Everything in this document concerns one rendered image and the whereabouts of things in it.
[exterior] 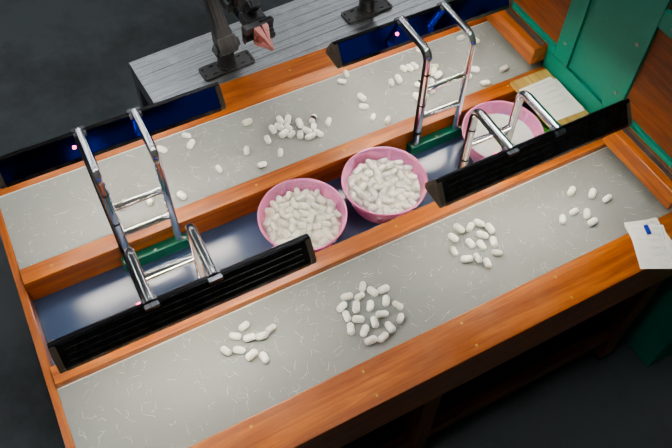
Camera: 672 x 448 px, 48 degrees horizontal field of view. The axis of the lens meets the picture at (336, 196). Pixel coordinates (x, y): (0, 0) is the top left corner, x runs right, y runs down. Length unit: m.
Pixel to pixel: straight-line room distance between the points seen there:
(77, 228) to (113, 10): 2.04
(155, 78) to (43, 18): 1.54
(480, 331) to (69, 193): 1.29
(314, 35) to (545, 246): 1.20
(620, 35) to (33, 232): 1.83
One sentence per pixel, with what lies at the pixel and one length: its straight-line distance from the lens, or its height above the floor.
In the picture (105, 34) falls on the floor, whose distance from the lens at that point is 4.05.
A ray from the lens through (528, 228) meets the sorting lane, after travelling 2.31.
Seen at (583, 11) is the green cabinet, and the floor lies 1.07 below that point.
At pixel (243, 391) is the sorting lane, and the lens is 2.00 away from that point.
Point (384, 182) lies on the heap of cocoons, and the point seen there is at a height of 0.74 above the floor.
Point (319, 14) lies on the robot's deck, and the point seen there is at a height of 0.67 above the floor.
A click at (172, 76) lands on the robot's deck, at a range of 2.78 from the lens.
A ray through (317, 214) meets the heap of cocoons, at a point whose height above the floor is 0.74.
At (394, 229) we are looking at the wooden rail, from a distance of 2.20.
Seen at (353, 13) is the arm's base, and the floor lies 0.68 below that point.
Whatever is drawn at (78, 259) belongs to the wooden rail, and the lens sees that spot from 2.25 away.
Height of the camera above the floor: 2.59
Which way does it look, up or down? 54 degrees down
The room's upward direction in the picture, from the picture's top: 1 degrees clockwise
